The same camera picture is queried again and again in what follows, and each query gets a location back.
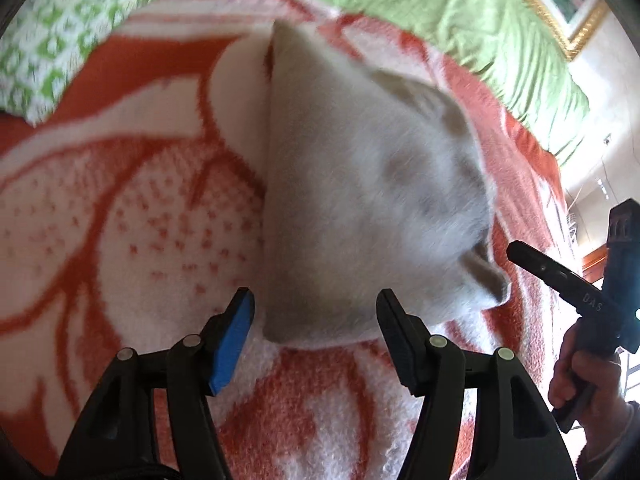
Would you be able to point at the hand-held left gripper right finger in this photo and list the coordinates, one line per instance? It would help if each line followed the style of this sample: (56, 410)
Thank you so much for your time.
(400, 340)

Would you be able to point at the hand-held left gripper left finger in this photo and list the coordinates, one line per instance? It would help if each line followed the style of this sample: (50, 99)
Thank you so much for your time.
(232, 340)

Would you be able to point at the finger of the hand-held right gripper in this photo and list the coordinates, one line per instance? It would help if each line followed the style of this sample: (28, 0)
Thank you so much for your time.
(540, 265)

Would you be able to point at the grey knitted sweater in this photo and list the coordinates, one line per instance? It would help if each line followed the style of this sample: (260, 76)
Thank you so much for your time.
(360, 185)

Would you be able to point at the person's right forearm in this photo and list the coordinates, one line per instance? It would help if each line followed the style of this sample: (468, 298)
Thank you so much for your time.
(615, 440)

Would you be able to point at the person's right hand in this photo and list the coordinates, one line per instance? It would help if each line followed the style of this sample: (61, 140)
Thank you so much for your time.
(595, 375)

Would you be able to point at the orange white floral blanket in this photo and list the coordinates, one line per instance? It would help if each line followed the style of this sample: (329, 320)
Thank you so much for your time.
(125, 210)

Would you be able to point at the light green quilt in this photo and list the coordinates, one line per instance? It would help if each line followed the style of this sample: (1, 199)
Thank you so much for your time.
(450, 10)

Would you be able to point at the green white patterned pillow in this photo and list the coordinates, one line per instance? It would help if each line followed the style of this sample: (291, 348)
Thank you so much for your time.
(65, 35)

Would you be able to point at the brown wooden frame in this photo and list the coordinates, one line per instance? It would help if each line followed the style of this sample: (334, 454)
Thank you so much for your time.
(595, 262)

